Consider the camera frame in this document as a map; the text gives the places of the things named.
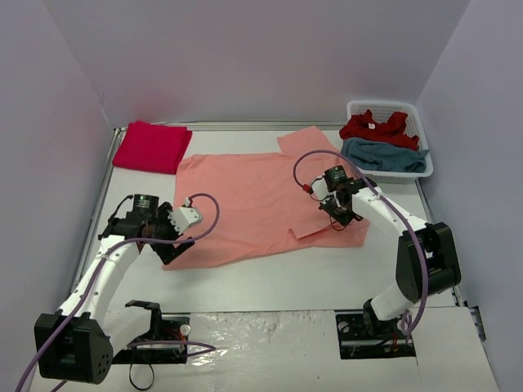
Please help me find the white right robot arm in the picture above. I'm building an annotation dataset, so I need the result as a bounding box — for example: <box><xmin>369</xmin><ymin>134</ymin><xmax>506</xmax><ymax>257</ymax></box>
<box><xmin>306</xmin><ymin>166</ymin><xmax>462</xmax><ymax>337</ymax></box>

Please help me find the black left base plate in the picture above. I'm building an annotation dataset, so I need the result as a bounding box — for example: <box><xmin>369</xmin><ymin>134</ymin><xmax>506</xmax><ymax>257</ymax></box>
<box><xmin>113</xmin><ymin>314</ymin><xmax>190</xmax><ymax>365</ymax></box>

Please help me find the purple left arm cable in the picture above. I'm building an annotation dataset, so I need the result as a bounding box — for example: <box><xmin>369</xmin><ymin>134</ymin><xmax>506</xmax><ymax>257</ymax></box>
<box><xmin>14</xmin><ymin>192</ymin><xmax>221</xmax><ymax>392</ymax></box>

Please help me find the dark red t-shirt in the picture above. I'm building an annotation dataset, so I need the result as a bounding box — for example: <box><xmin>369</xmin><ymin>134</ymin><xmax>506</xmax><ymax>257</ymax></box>
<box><xmin>339</xmin><ymin>109</ymin><xmax>419</xmax><ymax>151</ymax></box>

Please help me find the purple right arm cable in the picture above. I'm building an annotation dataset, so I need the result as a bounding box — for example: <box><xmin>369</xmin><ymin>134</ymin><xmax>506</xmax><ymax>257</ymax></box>
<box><xmin>292</xmin><ymin>149</ymin><xmax>429</xmax><ymax>344</ymax></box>

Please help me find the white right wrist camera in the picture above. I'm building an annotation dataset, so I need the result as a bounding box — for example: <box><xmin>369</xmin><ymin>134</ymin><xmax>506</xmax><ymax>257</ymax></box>
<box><xmin>304</xmin><ymin>175</ymin><xmax>330</xmax><ymax>201</ymax></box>

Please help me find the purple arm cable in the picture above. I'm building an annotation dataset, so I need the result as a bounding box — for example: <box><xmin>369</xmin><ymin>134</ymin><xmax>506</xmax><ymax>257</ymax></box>
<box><xmin>14</xmin><ymin>192</ymin><xmax>221</xmax><ymax>392</ymax></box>
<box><xmin>292</xmin><ymin>149</ymin><xmax>429</xmax><ymax>344</ymax></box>

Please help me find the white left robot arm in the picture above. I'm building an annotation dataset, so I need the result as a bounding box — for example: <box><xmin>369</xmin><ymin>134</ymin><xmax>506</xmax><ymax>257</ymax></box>
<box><xmin>34</xmin><ymin>194</ymin><xmax>203</xmax><ymax>385</ymax></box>

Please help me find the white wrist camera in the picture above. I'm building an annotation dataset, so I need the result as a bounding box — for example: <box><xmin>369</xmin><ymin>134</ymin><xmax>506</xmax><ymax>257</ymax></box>
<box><xmin>304</xmin><ymin>175</ymin><xmax>330</xmax><ymax>201</ymax></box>
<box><xmin>168</xmin><ymin>198</ymin><xmax>203</xmax><ymax>234</ymax></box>

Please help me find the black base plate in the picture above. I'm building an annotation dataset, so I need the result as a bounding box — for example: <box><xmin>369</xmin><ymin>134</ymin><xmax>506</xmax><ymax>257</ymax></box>
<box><xmin>334</xmin><ymin>310</ymin><xmax>416</xmax><ymax>360</ymax></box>
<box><xmin>113</xmin><ymin>314</ymin><xmax>190</xmax><ymax>365</ymax></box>

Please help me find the salmon pink t-shirt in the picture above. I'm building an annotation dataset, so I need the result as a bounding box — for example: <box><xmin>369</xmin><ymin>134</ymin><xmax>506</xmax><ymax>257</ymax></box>
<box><xmin>168</xmin><ymin>127</ymin><xmax>369</xmax><ymax>270</ymax></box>

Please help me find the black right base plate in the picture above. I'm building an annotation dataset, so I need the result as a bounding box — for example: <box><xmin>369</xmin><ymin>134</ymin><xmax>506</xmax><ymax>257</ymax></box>
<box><xmin>334</xmin><ymin>310</ymin><xmax>416</xmax><ymax>360</ymax></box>

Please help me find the white plastic laundry basket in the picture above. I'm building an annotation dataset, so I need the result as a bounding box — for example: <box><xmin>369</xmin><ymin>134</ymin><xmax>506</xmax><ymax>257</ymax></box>
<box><xmin>339</xmin><ymin>100</ymin><xmax>433</xmax><ymax>184</ymax></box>

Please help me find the blue-grey t-shirt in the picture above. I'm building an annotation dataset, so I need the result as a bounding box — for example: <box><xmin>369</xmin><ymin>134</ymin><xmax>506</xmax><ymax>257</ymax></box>
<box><xmin>341</xmin><ymin>137</ymin><xmax>429</xmax><ymax>173</ymax></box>

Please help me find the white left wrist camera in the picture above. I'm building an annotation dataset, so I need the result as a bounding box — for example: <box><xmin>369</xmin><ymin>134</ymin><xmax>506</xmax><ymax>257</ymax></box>
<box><xmin>168</xmin><ymin>198</ymin><xmax>203</xmax><ymax>234</ymax></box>

